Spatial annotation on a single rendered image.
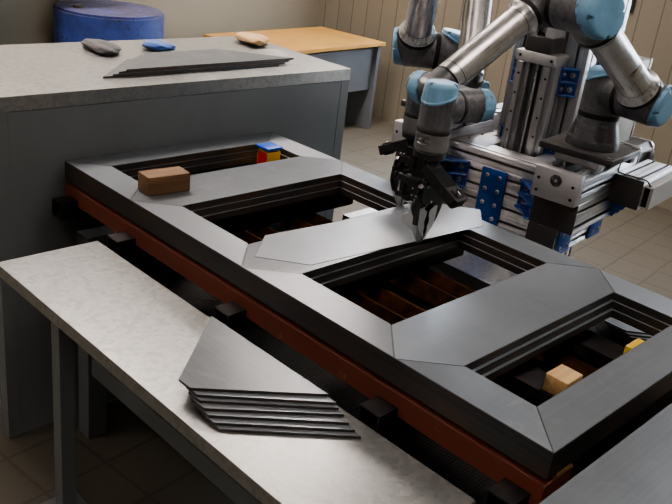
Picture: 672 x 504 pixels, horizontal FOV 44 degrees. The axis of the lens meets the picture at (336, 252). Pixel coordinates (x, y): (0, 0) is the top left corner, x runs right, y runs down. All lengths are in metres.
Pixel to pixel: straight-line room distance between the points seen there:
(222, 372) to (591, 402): 0.66
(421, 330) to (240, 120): 1.32
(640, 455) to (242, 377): 0.70
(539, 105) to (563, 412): 1.35
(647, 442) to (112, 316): 1.08
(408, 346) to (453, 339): 0.10
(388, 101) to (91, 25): 2.79
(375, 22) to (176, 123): 4.20
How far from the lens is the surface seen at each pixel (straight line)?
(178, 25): 5.99
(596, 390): 1.57
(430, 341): 1.59
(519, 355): 1.68
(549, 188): 2.39
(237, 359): 1.60
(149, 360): 1.67
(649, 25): 5.64
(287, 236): 1.96
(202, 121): 2.64
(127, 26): 4.61
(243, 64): 2.83
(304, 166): 2.47
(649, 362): 1.72
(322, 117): 2.99
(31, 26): 5.33
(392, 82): 6.58
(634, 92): 2.31
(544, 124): 2.65
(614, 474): 1.40
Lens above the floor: 1.63
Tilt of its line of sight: 24 degrees down
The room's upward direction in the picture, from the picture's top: 7 degrees clockwise
